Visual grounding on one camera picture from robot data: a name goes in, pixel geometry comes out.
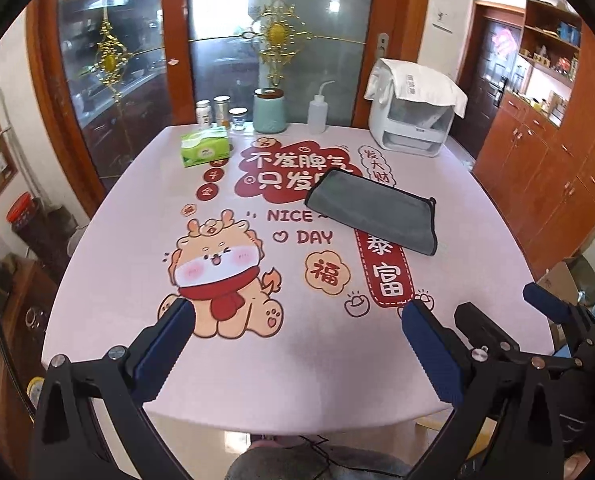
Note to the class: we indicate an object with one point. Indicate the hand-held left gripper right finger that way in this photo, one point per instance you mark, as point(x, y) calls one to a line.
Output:
point(433, 355)

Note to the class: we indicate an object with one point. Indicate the teal lidded canister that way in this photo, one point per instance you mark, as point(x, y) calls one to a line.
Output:
point(270, 112)

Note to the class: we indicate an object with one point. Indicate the large gold door ornament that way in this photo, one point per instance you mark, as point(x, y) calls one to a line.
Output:
point(277, 35)

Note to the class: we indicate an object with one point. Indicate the metal-lid jar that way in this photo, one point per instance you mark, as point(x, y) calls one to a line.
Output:
point(222, 111)

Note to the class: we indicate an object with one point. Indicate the small glass cup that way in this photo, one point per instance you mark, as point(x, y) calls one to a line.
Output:
point(238, 120)

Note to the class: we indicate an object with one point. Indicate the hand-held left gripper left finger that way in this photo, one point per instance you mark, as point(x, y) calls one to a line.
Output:
point(163, 347)

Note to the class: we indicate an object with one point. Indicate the red lidded container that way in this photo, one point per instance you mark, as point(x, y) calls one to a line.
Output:
point(23, 210)

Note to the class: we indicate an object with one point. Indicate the green tissue box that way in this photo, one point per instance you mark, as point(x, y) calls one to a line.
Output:
point(205, 147)

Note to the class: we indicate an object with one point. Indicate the wooden wall cabinet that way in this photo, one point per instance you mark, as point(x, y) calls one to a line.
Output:
point(552, 160)

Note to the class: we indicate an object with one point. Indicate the white countertop appliance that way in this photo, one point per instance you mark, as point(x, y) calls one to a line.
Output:
point(407, 132)

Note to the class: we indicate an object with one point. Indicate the printed pink table cover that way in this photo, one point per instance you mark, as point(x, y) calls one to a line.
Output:
point(297, 320)

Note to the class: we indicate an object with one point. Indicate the white cloth cover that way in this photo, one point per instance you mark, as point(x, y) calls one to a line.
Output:
point(417, 82)

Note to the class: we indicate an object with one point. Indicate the small gold door ornament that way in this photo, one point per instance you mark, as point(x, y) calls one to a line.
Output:
point(108, 62)

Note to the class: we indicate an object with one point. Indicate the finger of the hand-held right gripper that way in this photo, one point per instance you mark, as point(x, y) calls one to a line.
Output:
point(485, 327)
point(547, 302)

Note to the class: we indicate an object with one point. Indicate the white pill bottle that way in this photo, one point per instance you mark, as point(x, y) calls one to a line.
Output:
point(204, 115)

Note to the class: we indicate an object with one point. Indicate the white squeeze bottle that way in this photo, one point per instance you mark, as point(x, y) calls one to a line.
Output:
point(316, 115)

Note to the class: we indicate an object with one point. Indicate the grey towel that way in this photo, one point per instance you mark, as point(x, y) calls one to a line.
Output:
point(377, 210)

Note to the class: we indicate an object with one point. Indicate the glass sliding door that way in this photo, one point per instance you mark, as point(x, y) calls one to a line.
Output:
point(217, 60)

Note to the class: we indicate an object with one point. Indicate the wooden side cabinet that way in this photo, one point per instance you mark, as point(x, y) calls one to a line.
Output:
point(14, 340)

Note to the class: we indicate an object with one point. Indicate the wooden chair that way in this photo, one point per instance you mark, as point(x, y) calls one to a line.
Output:
point(440, 430)

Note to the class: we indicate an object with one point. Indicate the cardboard box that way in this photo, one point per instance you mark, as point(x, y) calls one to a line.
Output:
point(565, 280)

